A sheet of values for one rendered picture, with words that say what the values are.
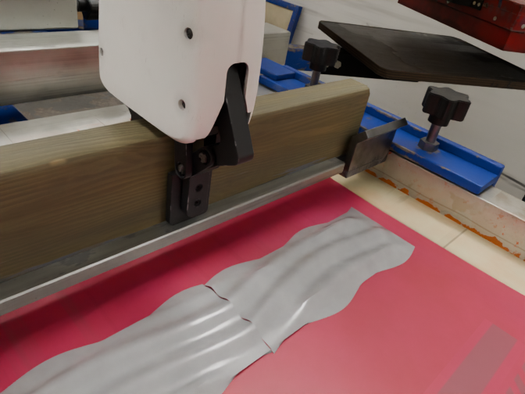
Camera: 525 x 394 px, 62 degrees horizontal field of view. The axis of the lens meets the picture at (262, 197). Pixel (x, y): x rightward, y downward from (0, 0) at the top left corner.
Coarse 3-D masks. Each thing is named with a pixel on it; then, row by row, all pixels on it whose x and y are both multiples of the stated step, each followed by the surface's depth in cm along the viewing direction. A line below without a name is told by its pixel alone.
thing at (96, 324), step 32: (160, 256) 32; (96, 288) 29; (128, 288) 29; (160, 288) 30; (0, 320) 26; (32, 320) 26; (64, 320) 26; (96, 320) 27; (128, 320) 27; (0, 352) 24; (32, 352) 24; (64, 352) 25; (0, 384) 23; (256, 384) 25; (288, 384) 25
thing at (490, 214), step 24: (24, 120) 39; (48, 120) 40; (72, 120) 40; (96, 120) 41; (120, 120) 42; (0, 144) 35; (384, 168) 47; (408, 168) 45; (408, 192) 46; (432, 192) 44; (456, 192) 42; (480, 192) 42; (504, 192) 42; (456, 216) 43; (480, 216) 41; (504, 216) 40; (504, 240) 40
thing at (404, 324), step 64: (320, 192) 44; (192, 256) 33; (256, 256) 34; (448, 256) 38; (320, 320) 30; (384, 320) 31; (448, 320) 32; (512, 320) 33; (320, 384) 26; (384, 384) 26
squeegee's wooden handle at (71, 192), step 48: (288, 96) 34; (336, 96) 37; (48, 144) 23; (96, 144) 24; (144, 144) 25; (288, 144) 35; (336, 144) 41; (0, 192) 21; (48, 192) 22; (96, 192) 24; (144, 192) 27; (240, 192) 34; (0, 240) 22; (48, 240) 24; (96, 240) 26
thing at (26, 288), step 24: (312, 168) 39; (336, 168) 40; (264, 192) 34; (288, 192) 36; (216, 216) 31; (120, 240) 27; (144, 240) 28; (168, 240) 29; (72, 264) 25; (96, 264) 25; (120, 264) 27; (0, 288) 23; (24, 288) 23; (48, 288) 24; (0, 312) 22
